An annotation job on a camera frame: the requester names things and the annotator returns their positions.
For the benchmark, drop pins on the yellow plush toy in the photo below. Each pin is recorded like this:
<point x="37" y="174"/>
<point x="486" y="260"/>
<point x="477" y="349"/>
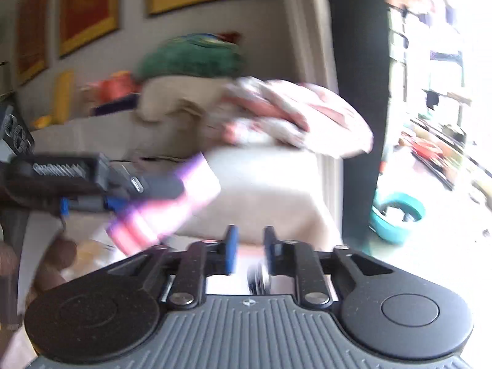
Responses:
<point x="61" y="103"/>

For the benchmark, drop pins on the beige cushion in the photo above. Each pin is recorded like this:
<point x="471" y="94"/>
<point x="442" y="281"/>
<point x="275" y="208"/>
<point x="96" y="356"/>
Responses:
<point x="162" y="96"/>

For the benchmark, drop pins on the left hand brown glove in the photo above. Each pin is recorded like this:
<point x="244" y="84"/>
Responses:
<point x="60" y="255"/>

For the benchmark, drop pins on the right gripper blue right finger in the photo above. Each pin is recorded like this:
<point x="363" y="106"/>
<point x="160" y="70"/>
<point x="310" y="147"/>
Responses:
<point x="279" y="255"/>

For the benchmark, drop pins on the beige curtain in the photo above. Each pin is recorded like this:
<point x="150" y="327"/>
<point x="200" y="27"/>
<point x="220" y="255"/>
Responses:
<point x="309" y="24"/>

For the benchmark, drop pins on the orange pink plush toy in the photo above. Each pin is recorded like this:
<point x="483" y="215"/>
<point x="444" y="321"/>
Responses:
<point x="119" y="89"/>

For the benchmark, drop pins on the grey covered sofa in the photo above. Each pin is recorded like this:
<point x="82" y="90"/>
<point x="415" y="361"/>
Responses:
<point x="260" y="186"/>

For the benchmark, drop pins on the pink floral blanket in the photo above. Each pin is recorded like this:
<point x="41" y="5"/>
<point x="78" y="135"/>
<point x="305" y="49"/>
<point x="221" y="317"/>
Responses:
<point x="306" y="116"/>

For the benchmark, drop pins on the teal plastic basin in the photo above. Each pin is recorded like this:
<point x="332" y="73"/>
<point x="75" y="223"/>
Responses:
<point x="395" y="215"/>

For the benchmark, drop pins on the green plush pillow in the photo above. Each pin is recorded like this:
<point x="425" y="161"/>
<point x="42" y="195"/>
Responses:
<point x="194" y="55"/>

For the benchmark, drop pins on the pink white striped cloth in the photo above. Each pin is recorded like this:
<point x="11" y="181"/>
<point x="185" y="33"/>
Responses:
<point x="142" y="224"/>

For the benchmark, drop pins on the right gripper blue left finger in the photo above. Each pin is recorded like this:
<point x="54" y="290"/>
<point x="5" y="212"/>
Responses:
<point x="222" y="254"/>

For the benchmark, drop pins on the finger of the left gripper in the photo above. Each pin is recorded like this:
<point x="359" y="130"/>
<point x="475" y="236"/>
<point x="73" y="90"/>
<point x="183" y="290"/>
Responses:
<point x="94" y="204"/>
<point x="144" y="186"/>

